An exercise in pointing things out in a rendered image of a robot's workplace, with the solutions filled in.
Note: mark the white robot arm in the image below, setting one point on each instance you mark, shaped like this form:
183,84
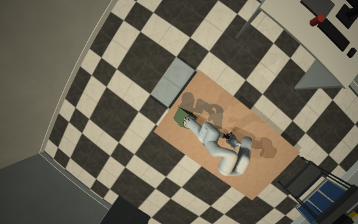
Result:
232,164

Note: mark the tan mat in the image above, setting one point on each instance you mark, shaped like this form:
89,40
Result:
220,143

